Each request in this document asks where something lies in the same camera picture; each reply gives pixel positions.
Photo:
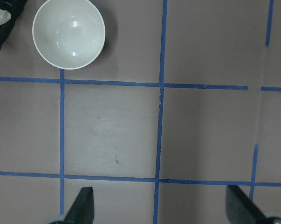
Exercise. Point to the black dish rack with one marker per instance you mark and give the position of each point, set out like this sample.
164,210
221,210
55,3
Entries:
5,29

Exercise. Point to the white ceramic bowl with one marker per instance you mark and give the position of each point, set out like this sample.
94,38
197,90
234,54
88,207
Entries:
68,34

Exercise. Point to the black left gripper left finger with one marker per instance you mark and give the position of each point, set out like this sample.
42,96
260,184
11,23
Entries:
82,209

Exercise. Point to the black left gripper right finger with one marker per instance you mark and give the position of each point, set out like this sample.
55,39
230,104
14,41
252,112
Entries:
240,209

